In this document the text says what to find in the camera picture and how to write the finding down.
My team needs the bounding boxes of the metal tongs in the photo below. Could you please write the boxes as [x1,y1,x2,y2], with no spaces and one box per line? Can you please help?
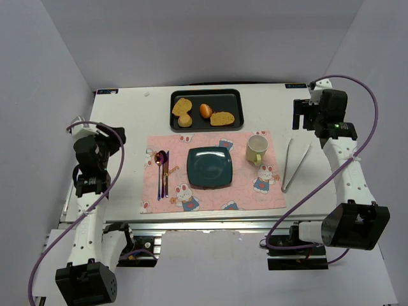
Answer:
[280,137,312,193]

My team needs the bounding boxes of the glossy orange bread bun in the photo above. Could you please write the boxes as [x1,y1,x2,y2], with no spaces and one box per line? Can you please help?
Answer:
[200,103,213,119]

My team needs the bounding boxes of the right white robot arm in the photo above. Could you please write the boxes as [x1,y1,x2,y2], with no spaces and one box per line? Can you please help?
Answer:
[293,89,390,251]

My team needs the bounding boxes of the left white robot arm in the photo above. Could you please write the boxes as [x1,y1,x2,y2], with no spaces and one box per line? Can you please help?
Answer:
[55,123,129,305]

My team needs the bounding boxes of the oval toasted bread slice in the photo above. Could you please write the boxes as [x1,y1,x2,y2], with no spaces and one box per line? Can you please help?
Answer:
[210,112,235,126]

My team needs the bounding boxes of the small round bread roll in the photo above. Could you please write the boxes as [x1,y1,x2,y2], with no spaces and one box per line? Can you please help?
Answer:
[178,113,193,128]

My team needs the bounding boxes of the round toasted bread slice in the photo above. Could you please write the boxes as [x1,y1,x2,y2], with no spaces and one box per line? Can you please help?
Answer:
[172,98,193,117]

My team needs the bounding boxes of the right blue table label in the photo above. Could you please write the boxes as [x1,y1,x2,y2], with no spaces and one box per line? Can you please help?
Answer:
[284,83,307,89]

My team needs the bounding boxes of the blue table label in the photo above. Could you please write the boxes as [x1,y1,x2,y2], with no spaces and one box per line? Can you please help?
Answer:
[96,89,119,95]
[284,83,307,89]

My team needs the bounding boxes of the left blue table label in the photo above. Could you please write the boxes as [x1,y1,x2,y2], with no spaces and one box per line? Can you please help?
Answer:
[96,89,119,95]

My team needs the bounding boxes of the iridescent spoon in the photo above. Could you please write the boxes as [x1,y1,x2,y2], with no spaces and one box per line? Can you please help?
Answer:
[154,152,162,201]

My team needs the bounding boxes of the pale green mug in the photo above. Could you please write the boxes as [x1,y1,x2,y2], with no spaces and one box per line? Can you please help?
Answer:
[245,135,269,166]

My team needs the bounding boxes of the iridescent knife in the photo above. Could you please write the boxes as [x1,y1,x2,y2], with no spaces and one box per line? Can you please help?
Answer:
[161,150,170,198]

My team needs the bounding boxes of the black baking tray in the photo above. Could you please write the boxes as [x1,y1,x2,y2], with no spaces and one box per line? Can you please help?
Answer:
[170,89,244,133]

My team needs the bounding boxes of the pink bunny placemat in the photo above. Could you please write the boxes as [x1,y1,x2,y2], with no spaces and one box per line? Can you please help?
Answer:
[141,131,286,214]

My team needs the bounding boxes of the dark teal square plate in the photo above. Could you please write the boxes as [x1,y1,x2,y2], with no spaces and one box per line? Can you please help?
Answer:
[186,147,233,188]

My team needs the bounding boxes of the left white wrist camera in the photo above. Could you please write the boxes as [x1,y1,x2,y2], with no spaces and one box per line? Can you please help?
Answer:
[68,116,97,140]

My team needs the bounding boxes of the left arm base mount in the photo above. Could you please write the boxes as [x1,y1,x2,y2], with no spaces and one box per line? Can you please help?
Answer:
[103,222,157,268]

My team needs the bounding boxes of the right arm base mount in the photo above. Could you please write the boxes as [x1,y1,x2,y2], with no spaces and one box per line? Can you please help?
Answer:
[259,222,328,271]

